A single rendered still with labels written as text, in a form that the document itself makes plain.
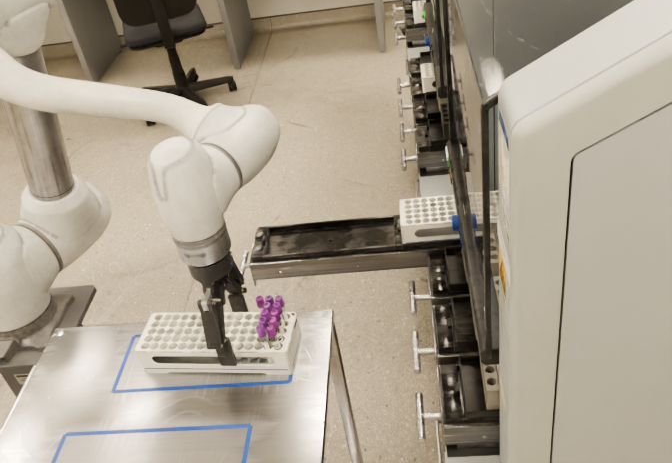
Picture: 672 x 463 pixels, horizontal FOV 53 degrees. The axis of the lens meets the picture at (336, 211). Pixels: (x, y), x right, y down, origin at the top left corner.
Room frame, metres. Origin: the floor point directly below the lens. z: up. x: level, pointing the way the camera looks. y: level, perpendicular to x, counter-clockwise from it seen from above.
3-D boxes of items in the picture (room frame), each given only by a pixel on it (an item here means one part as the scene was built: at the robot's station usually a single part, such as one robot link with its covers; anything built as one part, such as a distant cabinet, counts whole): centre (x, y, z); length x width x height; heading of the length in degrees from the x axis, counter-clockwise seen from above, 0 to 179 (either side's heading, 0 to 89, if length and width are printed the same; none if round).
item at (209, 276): (0.92, 0.23, 1.03); 0.08 x 0.07 x 0.09; 166
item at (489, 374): (0.74, -0.20, 0.85); 0.12 x 0.02 x 0.06; 170
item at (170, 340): (0.93, 0.26, 0.85); 0.30 x 0.10 x 0.06; 76
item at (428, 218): (1.19, -0.29, 0.83); 0.30 x 0.10 x 0.06; 81
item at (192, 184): (0.93, 0.22, 1.21); 0.13 x 0.11 x 0.16; 146
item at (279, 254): (1.22, -0.11, 0.78); 0.73 x 0.14 x 0.09; 81
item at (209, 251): (0.92, 0.23, 1.10); 0.09 x 0.09 x 0.06
